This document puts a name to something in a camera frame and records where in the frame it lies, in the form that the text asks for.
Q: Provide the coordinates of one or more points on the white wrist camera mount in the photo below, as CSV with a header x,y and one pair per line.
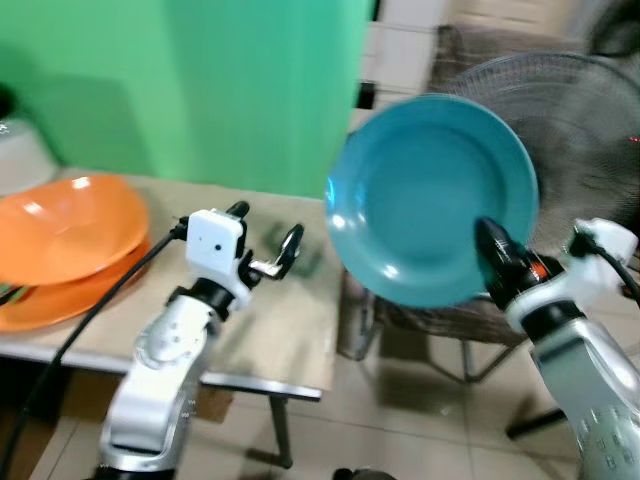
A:
x,y
606,240
213,243

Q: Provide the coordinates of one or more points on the teal round plate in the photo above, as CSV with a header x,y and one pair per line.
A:
x,y
420,190

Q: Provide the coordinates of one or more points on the grey metal table leg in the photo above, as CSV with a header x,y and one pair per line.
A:
x,y
281,430

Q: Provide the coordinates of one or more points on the white round appliance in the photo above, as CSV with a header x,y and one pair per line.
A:
x,y
22,155

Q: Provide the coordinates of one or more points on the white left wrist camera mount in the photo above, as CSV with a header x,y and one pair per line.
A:
x,y
213,243

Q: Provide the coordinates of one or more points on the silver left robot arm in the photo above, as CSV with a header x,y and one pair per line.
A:
x,y
165,370

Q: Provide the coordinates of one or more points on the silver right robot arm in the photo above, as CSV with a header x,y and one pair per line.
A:
x,y
590,380

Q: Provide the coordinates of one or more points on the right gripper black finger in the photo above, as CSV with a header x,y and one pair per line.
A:
x,y
496,250

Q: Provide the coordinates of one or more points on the green backdrop screen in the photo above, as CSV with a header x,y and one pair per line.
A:
x,y
180,90

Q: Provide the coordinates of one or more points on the brown cardboard box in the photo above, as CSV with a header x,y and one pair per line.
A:
x,y
215,402

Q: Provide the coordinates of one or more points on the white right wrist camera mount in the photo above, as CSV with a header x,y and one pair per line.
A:
x,y
606,240

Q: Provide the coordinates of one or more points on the black standing fan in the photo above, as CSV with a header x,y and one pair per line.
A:
x,y
580,130

